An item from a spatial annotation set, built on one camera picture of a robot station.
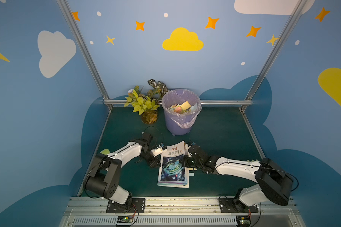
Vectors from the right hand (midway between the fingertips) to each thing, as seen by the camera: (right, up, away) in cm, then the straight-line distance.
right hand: (180, 159), depth 85 cm
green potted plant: (-23, +36, +4) cm, 43 cm away
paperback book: (-5, -8, -2) cm, 10 cm away
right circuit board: (+32, -28, -13) cm, 45 cm away
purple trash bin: (+2, +33, +16) cm, 37 cm away
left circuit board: (-30, -27, -13) cm, 43 cm away
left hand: (-15, -2, +3) cm, 15 cm away
